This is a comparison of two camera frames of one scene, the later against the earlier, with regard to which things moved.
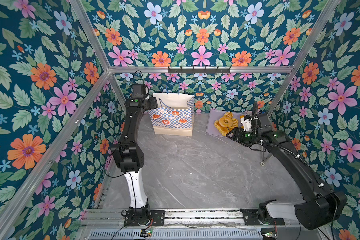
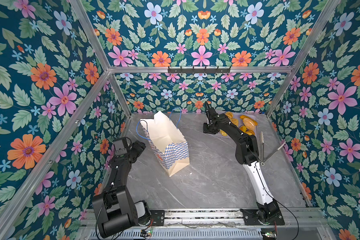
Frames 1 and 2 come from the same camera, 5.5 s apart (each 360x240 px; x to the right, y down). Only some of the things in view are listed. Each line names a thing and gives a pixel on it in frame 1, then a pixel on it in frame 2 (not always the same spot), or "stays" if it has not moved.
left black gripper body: (148, 102) -> (134, 150)
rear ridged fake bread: (229, 114) stays
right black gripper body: (245, 138) -> (208, 128)
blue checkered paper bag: (174, 115) -> (167, 142)
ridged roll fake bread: (235, 122) stays
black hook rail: (199, 70) stays
